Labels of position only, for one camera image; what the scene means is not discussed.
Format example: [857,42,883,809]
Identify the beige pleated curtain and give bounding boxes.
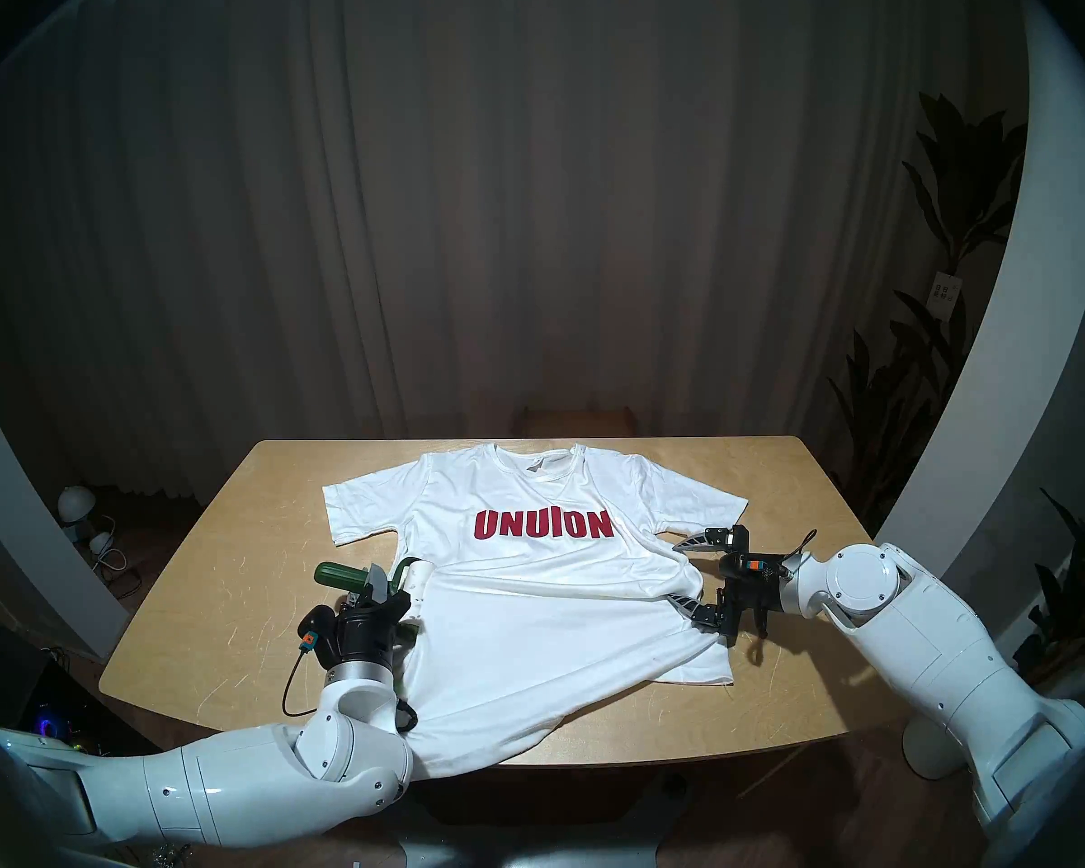
[0,0,1023,505]

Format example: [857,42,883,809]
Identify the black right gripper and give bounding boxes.
[665,524,788,646]

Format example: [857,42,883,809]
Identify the black computer with rgb fans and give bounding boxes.
[18,681,150,759]

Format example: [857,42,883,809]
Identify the white mushroom lamp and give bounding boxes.
[58,485,98,542]

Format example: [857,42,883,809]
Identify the white t-shirt red print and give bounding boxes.
[323,443,750,779]

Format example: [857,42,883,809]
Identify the white floor cable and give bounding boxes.
[95,514,132,576]

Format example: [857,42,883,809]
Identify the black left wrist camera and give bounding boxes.
[297,606,338,656]

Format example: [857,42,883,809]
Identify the white curved pillar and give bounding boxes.
[873,0,1085,609]
[0,342,130,664]

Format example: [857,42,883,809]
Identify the green handled lint roller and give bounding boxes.
[315,557,437,648]

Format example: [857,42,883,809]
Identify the plant in white pot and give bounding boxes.
[904,486,1085,779]

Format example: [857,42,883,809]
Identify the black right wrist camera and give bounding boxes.
[719,552,785,584]

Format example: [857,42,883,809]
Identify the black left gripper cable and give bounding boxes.
[280,649,420,733]

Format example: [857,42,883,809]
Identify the tall dark leafy plant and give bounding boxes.
[827,93,1030,533]

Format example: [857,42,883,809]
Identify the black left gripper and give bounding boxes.
[330,563,412,673]

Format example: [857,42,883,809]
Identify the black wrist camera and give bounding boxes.
[297,606,338,656]
[719,552,785,584]

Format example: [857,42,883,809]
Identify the brown wooden chair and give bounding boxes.
[517,407,638,440]

